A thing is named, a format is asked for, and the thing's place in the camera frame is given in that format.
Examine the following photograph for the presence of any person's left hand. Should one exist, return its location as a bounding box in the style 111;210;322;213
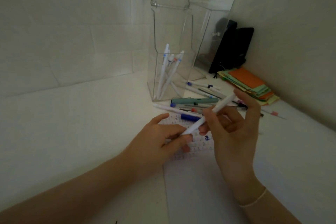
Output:
123;113;194;180

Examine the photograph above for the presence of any person's right hand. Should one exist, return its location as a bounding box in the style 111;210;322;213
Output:
198;89;265;203

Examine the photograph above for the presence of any white click pen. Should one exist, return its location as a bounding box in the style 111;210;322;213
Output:
181;93;237;136

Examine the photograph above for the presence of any person's left forearm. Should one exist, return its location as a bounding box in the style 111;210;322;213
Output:
0;150;148;224

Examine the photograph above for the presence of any person's right forearm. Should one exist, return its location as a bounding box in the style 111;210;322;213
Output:
237;187;303;224

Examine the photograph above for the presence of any stack of coloured paper notes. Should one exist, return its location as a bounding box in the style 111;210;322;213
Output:
217;67;281;107

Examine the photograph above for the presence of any thin pen with pink end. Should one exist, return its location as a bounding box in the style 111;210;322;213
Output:
261;109;287;120

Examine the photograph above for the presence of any pile of assorted pens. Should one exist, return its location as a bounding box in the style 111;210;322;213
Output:
153;81;248;122

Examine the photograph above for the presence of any bundle of white pens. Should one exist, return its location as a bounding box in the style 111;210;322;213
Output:
155;43;187;100

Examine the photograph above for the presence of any printed white paper sheet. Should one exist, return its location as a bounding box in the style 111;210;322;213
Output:
157;115;252;224

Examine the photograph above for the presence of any black flat case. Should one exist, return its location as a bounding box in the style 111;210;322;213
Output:
208;19;255;75

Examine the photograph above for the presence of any clear acrylic container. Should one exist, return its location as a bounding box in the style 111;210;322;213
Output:
146;0;246;102

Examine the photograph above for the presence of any thin white bracelet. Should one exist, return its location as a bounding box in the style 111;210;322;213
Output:
238;187;268;208

